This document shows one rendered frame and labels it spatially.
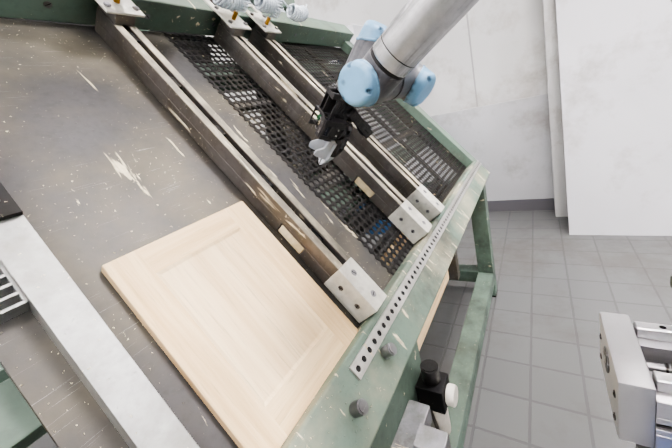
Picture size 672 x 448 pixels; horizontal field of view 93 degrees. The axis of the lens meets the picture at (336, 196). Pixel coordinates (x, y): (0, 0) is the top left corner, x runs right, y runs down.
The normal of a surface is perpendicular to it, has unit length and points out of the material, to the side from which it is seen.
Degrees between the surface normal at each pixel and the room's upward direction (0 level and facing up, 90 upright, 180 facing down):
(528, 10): 90
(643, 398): 90
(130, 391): 53
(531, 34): 90
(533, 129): 90
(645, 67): 81
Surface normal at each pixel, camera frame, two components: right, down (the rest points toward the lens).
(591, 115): -0.53, 0.18
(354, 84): -0.63, 0.33
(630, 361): -0.22, -0.94
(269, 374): 0.52, -0.62
